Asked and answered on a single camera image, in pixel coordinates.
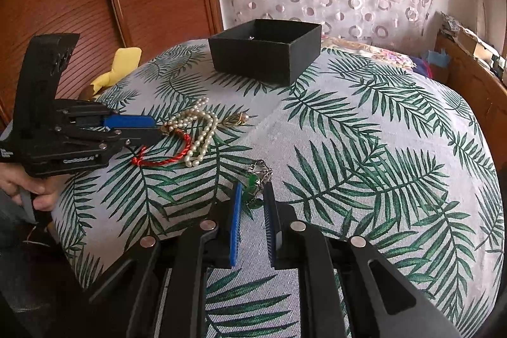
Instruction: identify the black open jewelry box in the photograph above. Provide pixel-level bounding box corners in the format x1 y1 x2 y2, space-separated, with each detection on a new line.
208 19 322 86

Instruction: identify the cardboard box on cabinet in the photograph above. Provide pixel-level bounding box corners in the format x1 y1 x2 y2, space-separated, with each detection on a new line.
456 26 497 63

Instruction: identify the palm leaf print bedspread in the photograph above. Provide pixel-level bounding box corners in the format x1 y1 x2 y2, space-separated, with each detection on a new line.
53 40 504 337

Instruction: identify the white pearl necklace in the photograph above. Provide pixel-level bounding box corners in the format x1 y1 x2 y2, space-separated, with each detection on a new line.
160 95 220 168

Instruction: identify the small gold brooch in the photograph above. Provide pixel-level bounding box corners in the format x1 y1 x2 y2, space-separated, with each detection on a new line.
221 112 249 127

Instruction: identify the dark blue blanket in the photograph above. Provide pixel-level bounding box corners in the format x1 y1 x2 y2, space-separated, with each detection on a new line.
410 56 433 79

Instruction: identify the person's left hand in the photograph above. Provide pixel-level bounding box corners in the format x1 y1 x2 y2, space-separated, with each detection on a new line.
0 163 70 211

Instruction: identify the blue tissue paper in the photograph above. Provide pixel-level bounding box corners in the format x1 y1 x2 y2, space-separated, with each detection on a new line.
422 49 451 69

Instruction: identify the red cord bracelet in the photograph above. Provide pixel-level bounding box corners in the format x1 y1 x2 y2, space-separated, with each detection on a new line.
131 130 194 168

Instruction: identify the yellow plush toy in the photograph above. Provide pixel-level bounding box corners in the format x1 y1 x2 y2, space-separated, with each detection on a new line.
90 47 142 95

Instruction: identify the silver chain green stone bracelet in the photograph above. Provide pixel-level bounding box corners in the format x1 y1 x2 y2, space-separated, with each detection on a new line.
241 158 274 210

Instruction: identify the wooden sideboard cabinet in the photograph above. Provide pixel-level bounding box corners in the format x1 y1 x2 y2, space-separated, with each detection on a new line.
435 33 507 171

